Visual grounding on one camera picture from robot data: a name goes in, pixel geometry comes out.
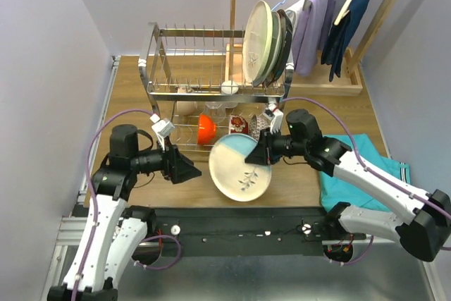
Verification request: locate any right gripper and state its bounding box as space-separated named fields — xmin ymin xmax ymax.
xmin=244 ymin=126 xmax=308 ymax=165

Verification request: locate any cream and blue plate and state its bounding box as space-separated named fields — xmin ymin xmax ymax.
xmin=209 ymin=133 xmax=272 ymax=202

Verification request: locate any orange bowl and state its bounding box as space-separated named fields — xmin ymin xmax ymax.
xmin=197 ymin=113 xmax=217 ymax=145

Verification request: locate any clear plastic cup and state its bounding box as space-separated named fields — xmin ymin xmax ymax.
xmin=204 ymin=102 xmax=226 ymax=123

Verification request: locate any metal two-tier dish rack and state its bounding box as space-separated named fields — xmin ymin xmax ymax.
xmin=137 ymin=22 xmax=294 ymax=152

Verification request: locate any teal flower plate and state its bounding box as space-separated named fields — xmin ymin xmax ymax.
xmin=267 ymin=10 xmax=286 ymax=85

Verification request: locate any pale green plate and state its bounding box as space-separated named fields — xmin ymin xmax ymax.
xmin=242 ymin=0 xmax=280 ymax=87

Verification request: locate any red rimmed white plate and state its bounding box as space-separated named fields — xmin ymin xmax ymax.
xmin=274 ymin=9 xmax=292 ymax=82

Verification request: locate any patterned small bowl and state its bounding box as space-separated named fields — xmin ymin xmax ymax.
xmin=249 ymin=115 xmax=269 ymax=141

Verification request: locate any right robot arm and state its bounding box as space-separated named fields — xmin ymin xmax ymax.
xmin=245 ymin=109 xmax=450 ymax=262

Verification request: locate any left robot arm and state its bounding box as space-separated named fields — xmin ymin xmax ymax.
xmin=47 ymin=119 xmax=202 ymax=300

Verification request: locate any wooden clothes rack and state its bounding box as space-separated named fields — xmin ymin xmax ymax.
xmin=221 ymin=0 xmax=397 ymax=96

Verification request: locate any teal cloth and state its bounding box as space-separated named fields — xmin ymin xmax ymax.
xmin=320 ymin=134 xmax=411 ymax=212

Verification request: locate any lavender towel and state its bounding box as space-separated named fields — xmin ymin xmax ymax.
xmin=291 ymin=0 xmax=336 ymax=76

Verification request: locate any navy blue garment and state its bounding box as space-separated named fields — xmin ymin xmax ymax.
xmin=321 ymin=0 xmax=370 ymax=82

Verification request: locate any white cloth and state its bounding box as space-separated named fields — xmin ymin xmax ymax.
xmin=285 ymin=0 xmax=306 ymax=24

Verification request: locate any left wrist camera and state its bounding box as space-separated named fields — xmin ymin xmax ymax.
xmin=149 ymin=113 xmax=175 ymax=152

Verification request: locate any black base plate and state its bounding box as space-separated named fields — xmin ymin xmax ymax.
xmin=132 ymin=207 xmax=366 ymax=265

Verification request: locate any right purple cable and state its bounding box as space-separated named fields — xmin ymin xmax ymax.
xmin=278 ymin=97 xmax=451 ymax=266

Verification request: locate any purple cable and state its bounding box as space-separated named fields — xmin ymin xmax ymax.
xmin=70 ymin=109 xmax=183 ymax=301
xmin=278 ymin=97 xmax=451 ymax=266

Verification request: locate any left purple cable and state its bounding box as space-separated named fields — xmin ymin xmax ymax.
xmin=70 ymin=109 xmax=183 ymax=301

